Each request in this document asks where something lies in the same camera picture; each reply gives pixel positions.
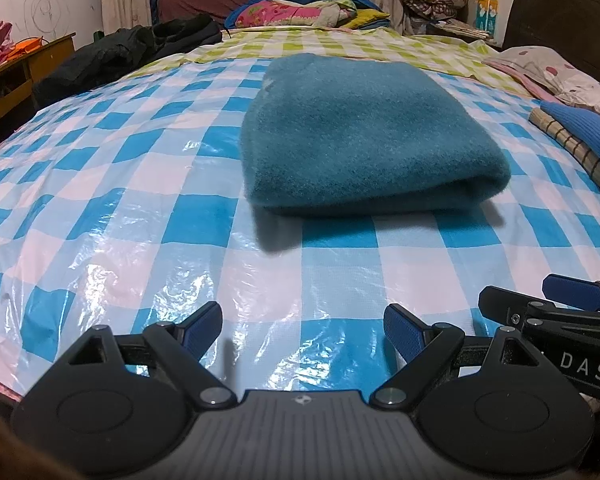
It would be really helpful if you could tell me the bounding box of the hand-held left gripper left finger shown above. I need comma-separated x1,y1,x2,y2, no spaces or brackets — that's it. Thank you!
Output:
67,301,238,407

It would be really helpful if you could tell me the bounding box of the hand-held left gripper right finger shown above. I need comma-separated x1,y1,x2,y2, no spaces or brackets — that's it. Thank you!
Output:
369,303,541,407

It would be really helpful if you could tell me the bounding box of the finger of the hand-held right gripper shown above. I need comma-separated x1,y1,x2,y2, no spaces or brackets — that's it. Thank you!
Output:
478,285,600,333
541,274,600,311

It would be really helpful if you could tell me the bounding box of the teal fuzzy sweater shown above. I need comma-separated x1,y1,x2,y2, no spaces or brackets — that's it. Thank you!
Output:
240,53,512,218

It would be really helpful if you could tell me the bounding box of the beige striped folded cloth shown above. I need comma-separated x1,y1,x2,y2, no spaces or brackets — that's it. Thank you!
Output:
528,109,600,211

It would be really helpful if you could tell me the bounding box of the blue knit sweater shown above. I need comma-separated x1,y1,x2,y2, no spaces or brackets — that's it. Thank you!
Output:
539,100,600,183

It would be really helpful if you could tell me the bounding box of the blue white checked plastic sheet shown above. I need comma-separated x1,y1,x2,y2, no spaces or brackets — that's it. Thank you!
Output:
0,55,600,401

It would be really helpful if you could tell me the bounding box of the floral pillow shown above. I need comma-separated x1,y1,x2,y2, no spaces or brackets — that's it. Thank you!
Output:
482,46,600,123

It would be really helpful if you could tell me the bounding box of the dark wooden headboard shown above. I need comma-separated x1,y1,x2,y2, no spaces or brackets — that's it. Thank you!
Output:
501,0,600,81

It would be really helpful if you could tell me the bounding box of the stack of papers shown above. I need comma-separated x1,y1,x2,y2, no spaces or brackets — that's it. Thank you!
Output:
430,19,496,41

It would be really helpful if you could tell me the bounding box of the green checked bed sheet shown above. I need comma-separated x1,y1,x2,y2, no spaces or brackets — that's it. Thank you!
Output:
125,25,511,83

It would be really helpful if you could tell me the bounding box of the black jacket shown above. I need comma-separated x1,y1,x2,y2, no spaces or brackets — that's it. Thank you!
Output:
32,13,224,108

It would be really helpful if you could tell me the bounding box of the yellow blue carton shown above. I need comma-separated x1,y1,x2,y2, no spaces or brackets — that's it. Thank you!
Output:
475,0,499,31

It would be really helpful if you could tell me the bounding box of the yellow folded cloth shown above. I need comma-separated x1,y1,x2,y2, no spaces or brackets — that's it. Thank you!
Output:
340,8,392,31

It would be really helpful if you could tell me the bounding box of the wooden desk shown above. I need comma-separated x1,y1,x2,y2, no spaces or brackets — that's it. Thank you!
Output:
0,32,77,151

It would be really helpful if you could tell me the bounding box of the pink floral quilt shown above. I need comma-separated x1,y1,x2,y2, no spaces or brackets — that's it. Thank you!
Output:
235,0,357,28

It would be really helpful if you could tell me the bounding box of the orange bag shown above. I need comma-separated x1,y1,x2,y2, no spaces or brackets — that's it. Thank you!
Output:
5,36,46,61

